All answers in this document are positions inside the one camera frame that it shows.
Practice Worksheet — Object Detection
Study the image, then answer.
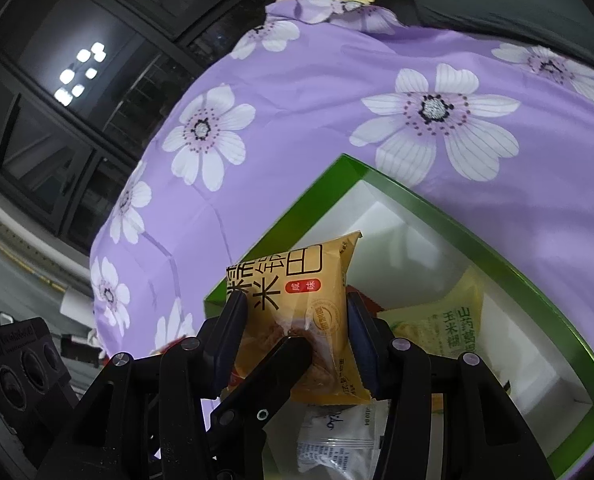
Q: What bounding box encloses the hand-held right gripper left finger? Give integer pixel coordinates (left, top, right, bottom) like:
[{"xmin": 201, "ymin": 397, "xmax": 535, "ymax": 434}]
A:
[{"xmin": 37, "ymin": 290, "xmax": 250, "ymax": 480}]

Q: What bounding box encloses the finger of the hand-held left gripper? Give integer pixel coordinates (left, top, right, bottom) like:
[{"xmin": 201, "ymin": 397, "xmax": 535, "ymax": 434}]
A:
[{"xmin": 211, "ymin": 335, "xmax": 314, "ymax": 434}]

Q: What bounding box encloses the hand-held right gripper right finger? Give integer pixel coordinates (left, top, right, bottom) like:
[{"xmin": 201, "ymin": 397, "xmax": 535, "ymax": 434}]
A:
[{"xmin": 346, "ymin": 291, "xmax": 550, "ymax": 480}]

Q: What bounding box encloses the orange snack packet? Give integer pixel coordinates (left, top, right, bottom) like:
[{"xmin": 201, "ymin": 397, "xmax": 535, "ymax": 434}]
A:
[{"xmin": 225, "ymin": 230, "xmax": 374, "ymax": 407}]

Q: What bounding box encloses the pale yellow snack packet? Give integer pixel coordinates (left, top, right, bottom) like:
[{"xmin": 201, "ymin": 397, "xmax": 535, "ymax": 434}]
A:
[{"xmin": 377, "ymin": 265, "xmax": 486, "ymax": 363}]

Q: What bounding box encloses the white clear snack packet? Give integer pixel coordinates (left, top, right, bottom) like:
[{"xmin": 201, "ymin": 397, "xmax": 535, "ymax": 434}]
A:
[{"xmin": 297, "ymin": 402, "xmax": 390, "ymax": 480}]

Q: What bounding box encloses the green box with white inside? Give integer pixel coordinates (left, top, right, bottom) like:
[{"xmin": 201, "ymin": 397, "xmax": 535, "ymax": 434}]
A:
[{"xmin": 203, "ymin": 154, "xmax": 594, "ymax": 480}]

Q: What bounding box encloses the white object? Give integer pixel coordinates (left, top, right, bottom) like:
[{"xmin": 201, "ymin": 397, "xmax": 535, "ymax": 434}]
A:
[{"xmin": 61, "ymin": 289, "xmax": 96, "ymax": 332}]

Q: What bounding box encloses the purple floral cloth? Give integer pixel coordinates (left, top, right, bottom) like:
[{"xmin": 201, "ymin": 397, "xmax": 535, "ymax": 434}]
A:
[{"xmin": 89, "ymin": 0, "xmax": 594, "ymax": 480}]

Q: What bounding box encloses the dark glass window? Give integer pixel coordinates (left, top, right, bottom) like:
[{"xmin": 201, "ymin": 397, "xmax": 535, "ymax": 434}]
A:
[{"xmin": 0, "ymin": 0, "xmax": 298, "ymax": 261}]

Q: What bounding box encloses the grey sofa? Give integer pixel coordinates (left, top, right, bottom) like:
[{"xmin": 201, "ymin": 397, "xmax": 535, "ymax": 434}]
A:
[{"xmin": 377, "ymin": 0, "xmax": 594, "ymax": 53}]

